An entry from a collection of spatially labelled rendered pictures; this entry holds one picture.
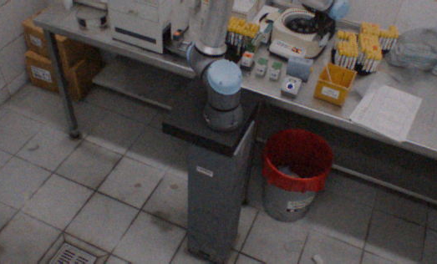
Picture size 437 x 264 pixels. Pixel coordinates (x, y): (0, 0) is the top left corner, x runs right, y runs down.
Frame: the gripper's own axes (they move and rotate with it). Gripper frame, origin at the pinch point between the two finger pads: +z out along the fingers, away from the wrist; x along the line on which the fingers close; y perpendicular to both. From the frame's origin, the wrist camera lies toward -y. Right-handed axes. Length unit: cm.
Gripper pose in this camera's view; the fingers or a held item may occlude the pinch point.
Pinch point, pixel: (322, 44)
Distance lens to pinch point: 194.7
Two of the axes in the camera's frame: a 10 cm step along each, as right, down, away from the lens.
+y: -7.2, 4.9, -4.9
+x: 6.9, 5.3, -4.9
